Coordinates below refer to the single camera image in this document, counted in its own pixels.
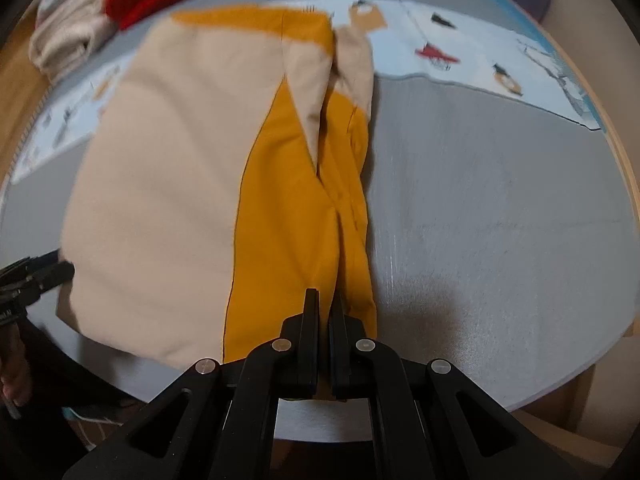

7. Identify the cream folded blanket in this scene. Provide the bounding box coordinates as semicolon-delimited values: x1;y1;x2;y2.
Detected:
28;0;117;84

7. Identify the beige and orange hooded jacket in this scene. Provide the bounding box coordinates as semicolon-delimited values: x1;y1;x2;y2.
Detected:
56;4;376;370

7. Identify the wooden bed headboard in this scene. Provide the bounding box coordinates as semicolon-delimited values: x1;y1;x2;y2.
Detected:
0;10;49;181

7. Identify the person's left hand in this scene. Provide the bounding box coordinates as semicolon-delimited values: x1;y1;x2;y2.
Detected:
1;324;32;406

